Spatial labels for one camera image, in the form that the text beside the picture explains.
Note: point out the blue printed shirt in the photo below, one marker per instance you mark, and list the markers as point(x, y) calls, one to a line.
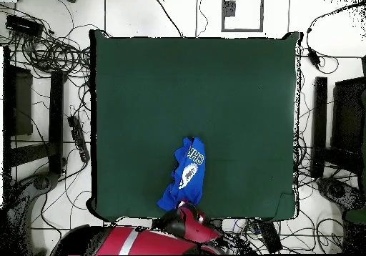
point(191, 187)

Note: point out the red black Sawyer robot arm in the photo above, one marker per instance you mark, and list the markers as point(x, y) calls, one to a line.
point(148, 243)

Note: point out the long black power strip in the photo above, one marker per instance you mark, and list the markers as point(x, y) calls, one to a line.
point(270, 236)

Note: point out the dark green table cloth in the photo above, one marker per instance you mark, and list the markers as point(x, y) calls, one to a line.
point(143, 81)

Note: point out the black power adapter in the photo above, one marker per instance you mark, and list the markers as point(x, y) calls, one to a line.
point(313, 57)

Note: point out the dark grey square block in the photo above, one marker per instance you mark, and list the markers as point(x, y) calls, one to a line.
point(229, 8)

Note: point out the black electronics box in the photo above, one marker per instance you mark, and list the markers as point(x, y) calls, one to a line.
point(24, 25)

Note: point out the grey pedestal leg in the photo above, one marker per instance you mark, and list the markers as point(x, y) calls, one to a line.
point(337, 191)
point(40, 181)

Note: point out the black metal frame stand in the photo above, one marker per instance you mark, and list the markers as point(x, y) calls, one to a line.
point(319, 124)
point(55, 110)

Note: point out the grey square floor frame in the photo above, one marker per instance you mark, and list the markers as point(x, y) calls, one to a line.
point(242, 30)

